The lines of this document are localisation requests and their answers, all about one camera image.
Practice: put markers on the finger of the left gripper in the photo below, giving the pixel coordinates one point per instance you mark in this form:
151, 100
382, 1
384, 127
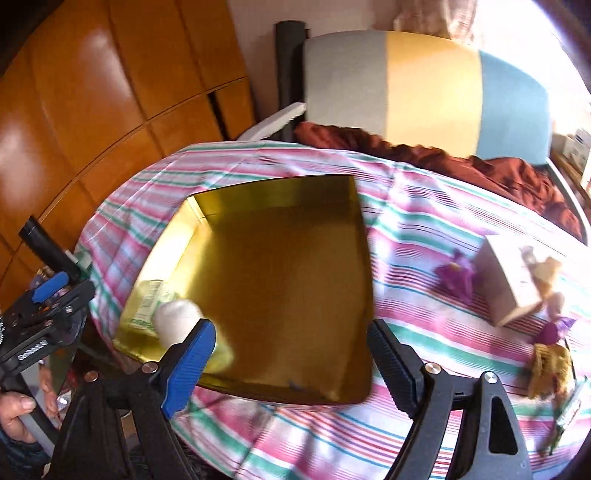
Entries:
50, 287

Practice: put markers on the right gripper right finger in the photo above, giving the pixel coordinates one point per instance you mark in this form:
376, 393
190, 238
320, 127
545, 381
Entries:
490, 444

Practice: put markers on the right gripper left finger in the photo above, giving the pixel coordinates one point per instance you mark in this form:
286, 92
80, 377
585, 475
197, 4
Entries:
91, 444

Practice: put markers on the purple snack packet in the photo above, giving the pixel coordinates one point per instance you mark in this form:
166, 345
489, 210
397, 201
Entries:
457, 276
554, 331

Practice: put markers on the white tea carton box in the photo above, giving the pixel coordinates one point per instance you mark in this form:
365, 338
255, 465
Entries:
505, 281

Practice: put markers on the cracker packet green ends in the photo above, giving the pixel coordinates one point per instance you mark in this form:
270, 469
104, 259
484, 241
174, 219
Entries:
569, 413

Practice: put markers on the yellow sponge block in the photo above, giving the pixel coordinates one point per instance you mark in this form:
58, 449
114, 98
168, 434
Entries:
544, 275

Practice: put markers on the person's left hand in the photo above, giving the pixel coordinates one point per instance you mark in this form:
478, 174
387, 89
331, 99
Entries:
14, 405

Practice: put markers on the wooden wardrobe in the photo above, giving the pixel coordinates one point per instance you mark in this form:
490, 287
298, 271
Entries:
98, 91

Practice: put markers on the gold metal tin box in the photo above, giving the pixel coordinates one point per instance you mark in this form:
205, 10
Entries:
282, 267

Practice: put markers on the rust brown blanket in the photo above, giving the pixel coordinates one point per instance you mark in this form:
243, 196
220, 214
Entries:
509, 177

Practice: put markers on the wooden side table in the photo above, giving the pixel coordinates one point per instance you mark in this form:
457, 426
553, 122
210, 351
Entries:
572, 176

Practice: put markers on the white product box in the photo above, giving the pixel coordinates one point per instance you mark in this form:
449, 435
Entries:
574, 147

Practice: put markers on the tricolour upholstered headboard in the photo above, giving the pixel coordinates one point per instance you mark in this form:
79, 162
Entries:
417, 89

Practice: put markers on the black rolled mat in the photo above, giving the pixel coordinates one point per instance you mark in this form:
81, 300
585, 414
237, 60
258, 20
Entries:
289, 38

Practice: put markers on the striped pink curtain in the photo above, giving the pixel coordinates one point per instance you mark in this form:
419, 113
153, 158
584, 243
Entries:
447, 19

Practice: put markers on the white bed frame rail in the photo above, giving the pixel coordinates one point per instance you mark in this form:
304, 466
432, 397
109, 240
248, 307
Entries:
273, 124

